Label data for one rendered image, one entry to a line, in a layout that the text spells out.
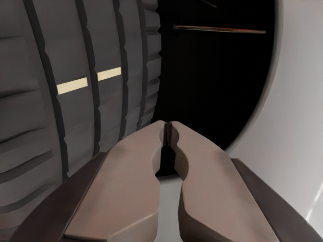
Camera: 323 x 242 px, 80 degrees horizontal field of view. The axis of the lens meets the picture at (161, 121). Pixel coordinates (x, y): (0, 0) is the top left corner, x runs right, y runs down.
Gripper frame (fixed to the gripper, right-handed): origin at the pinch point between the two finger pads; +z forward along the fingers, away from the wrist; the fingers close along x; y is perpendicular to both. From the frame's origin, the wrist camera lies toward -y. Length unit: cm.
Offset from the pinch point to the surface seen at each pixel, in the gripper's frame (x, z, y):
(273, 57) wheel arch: 17.1, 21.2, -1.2
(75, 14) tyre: -7.5, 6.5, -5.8
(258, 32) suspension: 25, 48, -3
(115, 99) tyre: -5.3, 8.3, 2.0
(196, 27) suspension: 10, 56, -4
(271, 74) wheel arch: 17.4, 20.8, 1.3
